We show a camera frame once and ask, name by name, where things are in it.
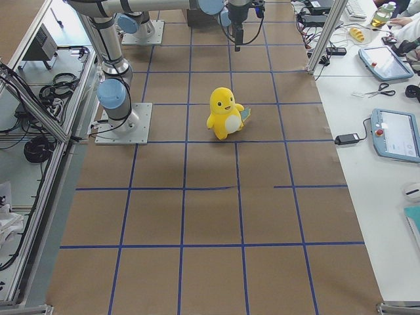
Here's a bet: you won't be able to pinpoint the yellow banana toy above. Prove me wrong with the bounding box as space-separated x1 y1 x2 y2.
348 28 365 43

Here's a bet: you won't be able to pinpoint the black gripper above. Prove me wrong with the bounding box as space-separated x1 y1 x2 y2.
227 0 265 52

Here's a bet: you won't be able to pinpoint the grey electronics box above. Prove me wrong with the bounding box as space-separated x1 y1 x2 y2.
22 24 58 70

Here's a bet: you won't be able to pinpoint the black handled scissors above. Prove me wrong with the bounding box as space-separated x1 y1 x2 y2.
365 83 396 98

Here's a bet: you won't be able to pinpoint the black power adapter brick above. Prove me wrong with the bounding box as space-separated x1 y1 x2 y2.
334 133 360 146

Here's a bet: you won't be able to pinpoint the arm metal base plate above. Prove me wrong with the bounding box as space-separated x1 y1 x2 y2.
122 20 165 46
94 102 152 145

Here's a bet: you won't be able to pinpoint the white computer mouse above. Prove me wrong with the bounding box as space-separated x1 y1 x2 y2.
402 182 420 202

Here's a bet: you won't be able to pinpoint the yellow plush dinosaur toy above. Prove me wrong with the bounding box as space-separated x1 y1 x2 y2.
206 87 251 140

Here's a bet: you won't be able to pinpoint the far blue teach pendant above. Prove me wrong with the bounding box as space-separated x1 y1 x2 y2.
358 46 414 81

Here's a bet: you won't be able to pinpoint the crumpled white cloth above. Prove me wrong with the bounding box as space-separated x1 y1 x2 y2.
1 181 24 246

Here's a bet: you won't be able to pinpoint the white keyboard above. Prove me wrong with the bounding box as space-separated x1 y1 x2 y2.
344 0 367 22

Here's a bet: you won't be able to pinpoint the yellow oil bottle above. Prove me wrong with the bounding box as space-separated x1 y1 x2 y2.
370 1 396 28

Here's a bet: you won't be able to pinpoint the person hand at desk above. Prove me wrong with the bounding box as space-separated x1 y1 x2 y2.
387 17 413 27

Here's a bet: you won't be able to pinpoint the near blue teach pendant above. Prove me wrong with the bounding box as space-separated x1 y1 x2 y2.
371 108 419 163

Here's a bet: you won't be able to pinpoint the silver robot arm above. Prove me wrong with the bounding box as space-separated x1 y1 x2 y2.
69 0 264 144
116 1 231 39

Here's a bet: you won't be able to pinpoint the blue teach pendant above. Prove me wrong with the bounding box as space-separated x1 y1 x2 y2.
371 108 419 163
358 46 414 81

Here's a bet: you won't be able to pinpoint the teal notebook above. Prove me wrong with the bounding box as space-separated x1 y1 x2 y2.
404 205 420 245

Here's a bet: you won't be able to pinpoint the coiled black cables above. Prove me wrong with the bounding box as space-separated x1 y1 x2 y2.
23 135 54 163

